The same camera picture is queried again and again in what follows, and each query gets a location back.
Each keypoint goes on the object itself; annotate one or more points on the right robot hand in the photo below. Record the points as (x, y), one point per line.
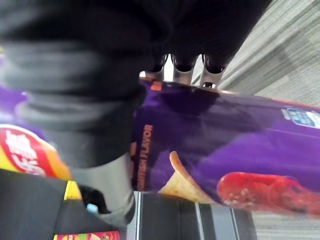
(82, 75)

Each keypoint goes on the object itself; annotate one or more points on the purple potato chips bag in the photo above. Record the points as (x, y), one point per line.
(225, 142)

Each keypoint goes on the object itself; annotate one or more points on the colourful red gum pack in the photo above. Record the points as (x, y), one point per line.
(87, 236)

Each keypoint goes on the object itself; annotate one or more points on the yellow snack package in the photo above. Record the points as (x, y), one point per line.
(72, 192)

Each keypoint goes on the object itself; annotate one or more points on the light blue small item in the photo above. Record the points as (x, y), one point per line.
(91, 209)

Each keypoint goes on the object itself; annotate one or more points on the black storage bin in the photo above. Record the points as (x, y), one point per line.
(30, 207)

